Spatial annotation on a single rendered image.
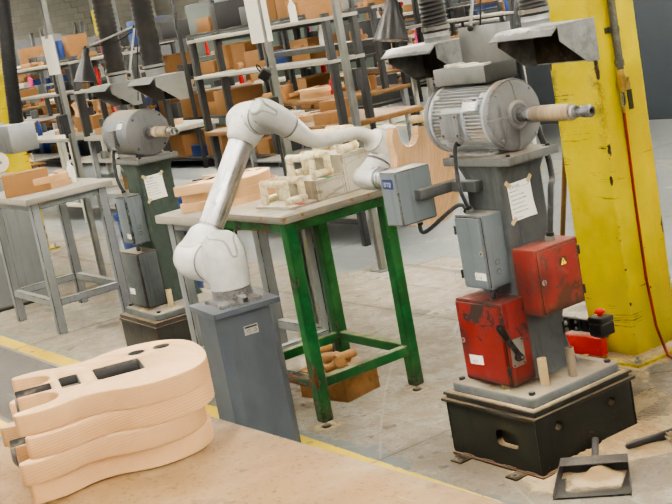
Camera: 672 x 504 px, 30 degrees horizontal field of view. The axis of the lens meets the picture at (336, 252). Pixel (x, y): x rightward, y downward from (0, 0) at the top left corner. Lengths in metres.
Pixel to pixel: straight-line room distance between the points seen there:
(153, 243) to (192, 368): 4.42
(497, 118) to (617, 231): 1.26
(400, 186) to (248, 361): 0.90
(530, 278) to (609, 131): 1.17
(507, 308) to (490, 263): 0.17
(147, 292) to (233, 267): 2.21
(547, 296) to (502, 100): 0.70
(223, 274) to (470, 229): 0.97
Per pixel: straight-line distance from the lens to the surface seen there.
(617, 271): 5.54
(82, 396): 2.54
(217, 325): 4.74
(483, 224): 4.41
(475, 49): 4.66
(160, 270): 6.95
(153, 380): 2.53
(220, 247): 4.75
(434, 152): 5.02
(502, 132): 4.40
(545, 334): 4.61
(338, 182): 5.44
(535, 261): 4.39
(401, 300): 5.52
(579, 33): 4.26
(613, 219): 5.47
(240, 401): 4.81
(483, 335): 4.53
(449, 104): 4.56
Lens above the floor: 1.73
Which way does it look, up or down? 11 degrees down
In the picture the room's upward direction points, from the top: 11 degrees counter-clockwise
